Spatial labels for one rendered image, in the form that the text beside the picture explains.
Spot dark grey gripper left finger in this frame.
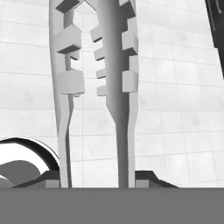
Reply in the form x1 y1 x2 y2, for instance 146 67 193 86
11 170 62 189

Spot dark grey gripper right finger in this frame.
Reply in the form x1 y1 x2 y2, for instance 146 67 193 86
134 170 179 189

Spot grey metal tongs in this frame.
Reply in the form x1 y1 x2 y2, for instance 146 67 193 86
48 0 140 189

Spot white plate with black rim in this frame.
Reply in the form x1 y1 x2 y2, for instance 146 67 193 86
0 136 60 189

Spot black oven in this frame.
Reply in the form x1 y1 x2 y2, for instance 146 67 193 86
204 0 224 77

